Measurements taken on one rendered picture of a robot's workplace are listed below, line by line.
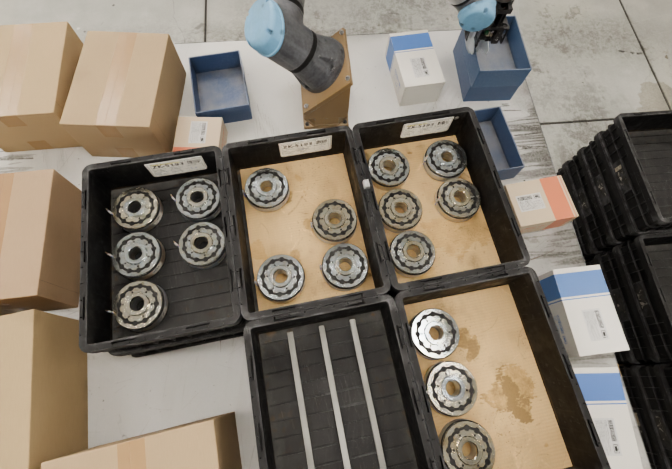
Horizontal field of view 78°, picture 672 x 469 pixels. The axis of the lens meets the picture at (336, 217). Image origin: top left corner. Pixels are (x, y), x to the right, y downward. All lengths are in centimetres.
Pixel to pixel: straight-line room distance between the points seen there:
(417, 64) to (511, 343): 80
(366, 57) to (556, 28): 163
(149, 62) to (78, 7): 167
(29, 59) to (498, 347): 136
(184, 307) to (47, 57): 77
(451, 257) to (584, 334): 35
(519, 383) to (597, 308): 28
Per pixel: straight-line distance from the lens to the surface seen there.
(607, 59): 285
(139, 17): 273
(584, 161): 187
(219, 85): 137
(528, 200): 119
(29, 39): 146
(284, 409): 92
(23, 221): 116
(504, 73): 132
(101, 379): 116
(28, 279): 110
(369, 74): 138
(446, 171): 105
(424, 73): 130
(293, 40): 107
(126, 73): 127
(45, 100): 130
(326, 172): 103
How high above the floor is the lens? 175
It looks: 69 degrees down
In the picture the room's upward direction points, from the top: 5 degrees clockwise
